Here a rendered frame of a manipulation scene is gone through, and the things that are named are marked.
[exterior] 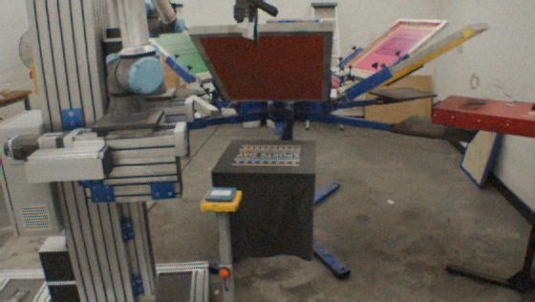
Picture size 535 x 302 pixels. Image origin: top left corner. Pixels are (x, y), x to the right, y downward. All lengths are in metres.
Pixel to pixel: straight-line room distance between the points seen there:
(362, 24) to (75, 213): 5.18
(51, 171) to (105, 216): 0.45
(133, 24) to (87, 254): 1.07
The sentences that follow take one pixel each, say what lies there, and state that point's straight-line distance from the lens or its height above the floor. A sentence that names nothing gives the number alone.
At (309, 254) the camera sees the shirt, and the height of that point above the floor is 0.56.
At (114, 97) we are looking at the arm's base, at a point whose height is 1.34.
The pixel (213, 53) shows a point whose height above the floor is 1.43.
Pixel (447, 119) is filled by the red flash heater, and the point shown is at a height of 1.05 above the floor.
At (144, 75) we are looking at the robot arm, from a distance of 1.35.
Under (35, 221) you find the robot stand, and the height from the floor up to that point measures 0.83.
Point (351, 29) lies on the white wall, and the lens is 6.33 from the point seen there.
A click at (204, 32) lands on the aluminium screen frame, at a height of 1.53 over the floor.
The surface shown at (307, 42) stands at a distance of 1.79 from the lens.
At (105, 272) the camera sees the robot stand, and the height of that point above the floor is 0.54.
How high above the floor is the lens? 1.59
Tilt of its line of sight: 18 degrees down
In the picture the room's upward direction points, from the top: 1 degrees counter-clockwise
